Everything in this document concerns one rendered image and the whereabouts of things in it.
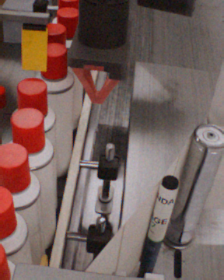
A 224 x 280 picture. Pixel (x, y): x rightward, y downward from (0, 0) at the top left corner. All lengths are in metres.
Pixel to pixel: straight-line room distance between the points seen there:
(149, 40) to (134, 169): 0.48
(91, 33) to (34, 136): 0.13
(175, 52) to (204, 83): 0.20
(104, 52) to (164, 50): 0.57
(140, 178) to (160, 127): 0.12
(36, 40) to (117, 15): 0.10
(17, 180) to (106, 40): 0.19
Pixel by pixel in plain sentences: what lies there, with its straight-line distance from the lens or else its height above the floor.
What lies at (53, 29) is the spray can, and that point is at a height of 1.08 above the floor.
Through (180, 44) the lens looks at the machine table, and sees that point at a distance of 1.08.
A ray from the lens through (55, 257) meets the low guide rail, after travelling 0.52.
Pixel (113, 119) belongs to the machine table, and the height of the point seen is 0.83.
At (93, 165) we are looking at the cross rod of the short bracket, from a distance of 0.62.
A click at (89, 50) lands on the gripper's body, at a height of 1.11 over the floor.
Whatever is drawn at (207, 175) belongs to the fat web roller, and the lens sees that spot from 0.48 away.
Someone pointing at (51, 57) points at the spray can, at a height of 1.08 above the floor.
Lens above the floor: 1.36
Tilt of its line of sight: 43 degrees down
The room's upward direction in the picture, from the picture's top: 6 degrees clockwise
